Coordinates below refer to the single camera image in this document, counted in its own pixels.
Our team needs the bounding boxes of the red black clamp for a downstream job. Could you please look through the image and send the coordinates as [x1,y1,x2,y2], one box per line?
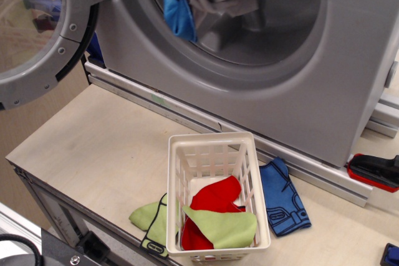
[347,154,398,193]

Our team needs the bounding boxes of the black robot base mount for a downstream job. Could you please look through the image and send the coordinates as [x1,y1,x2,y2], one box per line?
[0,228,112,266]

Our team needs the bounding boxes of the aluminium profile rail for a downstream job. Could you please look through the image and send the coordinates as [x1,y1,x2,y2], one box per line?
[84,62,373,207]

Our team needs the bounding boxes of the black cable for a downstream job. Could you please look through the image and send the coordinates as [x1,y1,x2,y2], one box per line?
[0,233,43,266]

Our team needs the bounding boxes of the grey toy washing machine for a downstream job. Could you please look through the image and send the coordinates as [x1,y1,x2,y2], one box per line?
[97,0,398,166]

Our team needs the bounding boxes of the red felt shirt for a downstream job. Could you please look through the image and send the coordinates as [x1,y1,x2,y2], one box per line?
[181,176,246,250]

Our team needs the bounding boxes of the blue black clamp corner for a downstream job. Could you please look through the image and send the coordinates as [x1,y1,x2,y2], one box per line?
[380,243,399,266]

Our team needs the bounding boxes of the green felt cloth in basket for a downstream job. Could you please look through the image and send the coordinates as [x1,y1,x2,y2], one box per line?
[183,206,257,249]

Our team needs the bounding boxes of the round washing machine door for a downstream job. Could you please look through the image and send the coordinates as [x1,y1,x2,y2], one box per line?
[1,0,104,110]

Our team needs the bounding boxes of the blue felt cloth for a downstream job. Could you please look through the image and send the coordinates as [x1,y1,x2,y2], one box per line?
[163,0,197,42]

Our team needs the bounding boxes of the blue object behind machine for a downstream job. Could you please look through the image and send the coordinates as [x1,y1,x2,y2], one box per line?
[87,33,104,64]

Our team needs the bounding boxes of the blue felt jeans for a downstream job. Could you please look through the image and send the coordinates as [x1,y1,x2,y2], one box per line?
[259,158,312,237]

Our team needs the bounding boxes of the green felt trousers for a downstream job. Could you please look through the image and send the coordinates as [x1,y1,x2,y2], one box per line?
[128,193,169,259]

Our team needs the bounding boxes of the metal table frame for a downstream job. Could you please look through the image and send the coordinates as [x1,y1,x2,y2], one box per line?
[14,166,158,265]

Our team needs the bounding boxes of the white plastic laundry basket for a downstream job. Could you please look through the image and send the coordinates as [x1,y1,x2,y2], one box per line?
[166,132,271,264]

